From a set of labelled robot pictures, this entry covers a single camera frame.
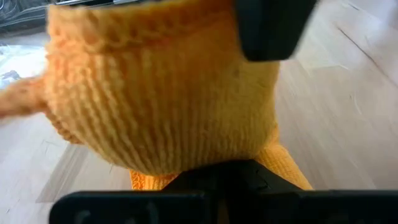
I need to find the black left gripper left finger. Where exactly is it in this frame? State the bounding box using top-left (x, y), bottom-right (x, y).
top-left (163, 161), bottom-right (223, 224)

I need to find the clear plastic basket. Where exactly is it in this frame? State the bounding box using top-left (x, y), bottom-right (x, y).
top-left (0, 43), bottom-right (49, 91)

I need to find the orange microfiber towel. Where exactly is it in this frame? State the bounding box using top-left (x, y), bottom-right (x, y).
top-left (0, 0), bottom-right (313, 191)

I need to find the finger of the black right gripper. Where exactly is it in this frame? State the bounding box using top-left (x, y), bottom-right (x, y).
top-left (233, 0), bottom-right (318, 62)

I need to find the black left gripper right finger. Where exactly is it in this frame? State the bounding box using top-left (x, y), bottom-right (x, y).
top-left (222, 160), bottom-right (312, 224)

